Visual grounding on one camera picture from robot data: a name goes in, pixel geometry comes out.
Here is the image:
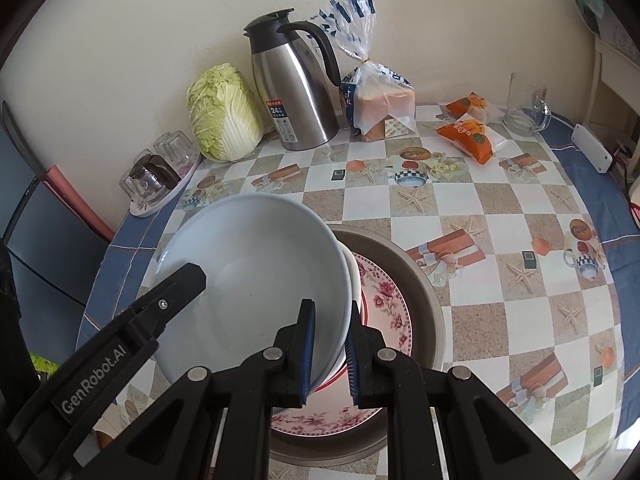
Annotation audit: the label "white wooden furniture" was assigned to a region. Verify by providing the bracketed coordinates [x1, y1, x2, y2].
[575, 0, 640, 151]

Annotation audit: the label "white oval tray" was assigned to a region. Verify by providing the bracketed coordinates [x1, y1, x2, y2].
[129, 152, 203, 218]

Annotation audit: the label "pink floral round plate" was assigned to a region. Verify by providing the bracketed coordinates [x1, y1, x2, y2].
[270, 252, 413, 436]

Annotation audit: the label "black cable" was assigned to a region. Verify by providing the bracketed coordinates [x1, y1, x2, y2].
[614, 145, 640, 198]

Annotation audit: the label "clear glass mug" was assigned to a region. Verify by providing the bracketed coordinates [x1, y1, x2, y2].
[502, 72, 552, 137]

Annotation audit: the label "strawberry print bowl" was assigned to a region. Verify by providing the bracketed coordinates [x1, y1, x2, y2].
[312, 242, 371, 396]

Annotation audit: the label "large white bowl red print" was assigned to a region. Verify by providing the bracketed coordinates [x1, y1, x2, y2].
[152, 195, 351, 398]

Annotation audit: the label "colourful packets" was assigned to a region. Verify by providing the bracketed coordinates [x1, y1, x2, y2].
[27, 352, 61, 374]

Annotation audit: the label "orange snack packet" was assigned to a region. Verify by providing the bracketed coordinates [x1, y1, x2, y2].
[436, 114, 508, 165]
[445, 92, 488, 121]

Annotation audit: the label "napa cabbage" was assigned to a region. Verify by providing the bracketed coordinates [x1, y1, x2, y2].
[187, 62, 264, 162]

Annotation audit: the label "clear drinking glass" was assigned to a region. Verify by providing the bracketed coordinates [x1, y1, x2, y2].
[152, 130, 198, 176]

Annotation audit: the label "bagged sliced bread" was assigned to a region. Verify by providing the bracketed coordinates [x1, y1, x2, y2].
[319, 0, 418, 142]

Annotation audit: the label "stainless steel basin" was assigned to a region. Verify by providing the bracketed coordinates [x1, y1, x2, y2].
[270, 224, 447, 463]

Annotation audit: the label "stainless steel thermos jug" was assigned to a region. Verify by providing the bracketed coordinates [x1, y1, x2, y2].
[243, 8, 341, 151]

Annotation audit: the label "checkered patterned tablecloth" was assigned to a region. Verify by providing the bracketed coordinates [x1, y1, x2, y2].
[92, 102, 631, 478]

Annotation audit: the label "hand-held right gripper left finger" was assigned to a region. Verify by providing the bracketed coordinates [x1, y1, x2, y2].
[102, 298, 317, 480]

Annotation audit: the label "glass teapot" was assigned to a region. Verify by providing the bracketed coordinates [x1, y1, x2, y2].
[120, 155, 182, 206]

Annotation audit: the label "white power strip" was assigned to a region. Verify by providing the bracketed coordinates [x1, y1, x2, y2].
[570, 123, 615, 175]

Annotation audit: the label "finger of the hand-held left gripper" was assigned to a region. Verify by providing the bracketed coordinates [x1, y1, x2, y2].
[125, 262, 207, 347]

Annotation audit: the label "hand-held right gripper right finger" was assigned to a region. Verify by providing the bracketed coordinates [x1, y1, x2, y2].
[343, 300, 576, 480]

